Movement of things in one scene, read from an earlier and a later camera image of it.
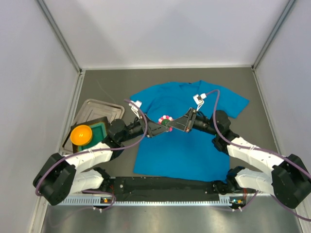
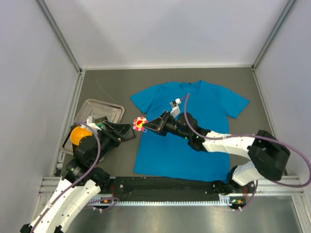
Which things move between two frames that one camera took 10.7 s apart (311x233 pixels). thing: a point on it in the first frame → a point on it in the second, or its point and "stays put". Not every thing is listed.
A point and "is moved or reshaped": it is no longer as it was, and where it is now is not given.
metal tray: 92,109 stays put
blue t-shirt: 193,155 stays put
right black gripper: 191,120 → 164,122
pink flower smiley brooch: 164,121 is moved or reshaped
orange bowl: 80,135 stays put
